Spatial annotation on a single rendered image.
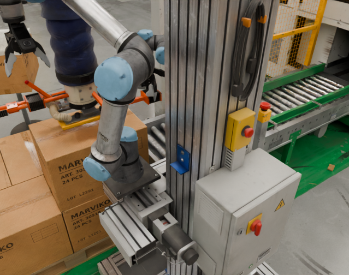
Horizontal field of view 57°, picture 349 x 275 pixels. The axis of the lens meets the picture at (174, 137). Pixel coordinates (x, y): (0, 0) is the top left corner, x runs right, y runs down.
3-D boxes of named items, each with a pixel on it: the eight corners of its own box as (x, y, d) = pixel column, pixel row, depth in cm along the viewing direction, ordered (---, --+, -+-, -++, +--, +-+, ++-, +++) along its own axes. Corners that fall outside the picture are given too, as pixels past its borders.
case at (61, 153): (124, 144, 244) (119, 99, 220) (149, 175, 217) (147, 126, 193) (43, 173, 218) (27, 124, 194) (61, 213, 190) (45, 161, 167)
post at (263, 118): (243, 212, 262) (264, 106, 203) (248, 217, 257) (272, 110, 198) (236, 215, 259) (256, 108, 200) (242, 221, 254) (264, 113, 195)
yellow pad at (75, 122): (114, 105, 191) (114, 97, 188) (122, 113, 185) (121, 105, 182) (57, 121, 177) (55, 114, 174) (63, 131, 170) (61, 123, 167)
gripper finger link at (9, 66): (5, 72, 118) (15, 49, 117) (9, 78, 115) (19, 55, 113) (-4, 70, 116) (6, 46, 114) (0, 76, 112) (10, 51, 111)
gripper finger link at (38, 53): (50, 57, 126) (31, 41, 119) (55, 62, 122) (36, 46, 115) (45, 63, 126) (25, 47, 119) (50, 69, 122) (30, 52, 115)
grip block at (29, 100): (41, 100, 176) (39, 90, 172) (46, 108, 169) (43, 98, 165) (25, 104, 172) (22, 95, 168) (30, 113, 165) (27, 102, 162)
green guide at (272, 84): (315, 67, 358) (318, 59, 353) (323, 71, 351) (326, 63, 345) (200, 107, 287) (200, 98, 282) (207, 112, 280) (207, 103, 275)
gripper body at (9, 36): (29, 44, 120) (20, 11, 113) (36, 51, 115) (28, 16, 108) (7, 48, 117) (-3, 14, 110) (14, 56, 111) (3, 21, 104)
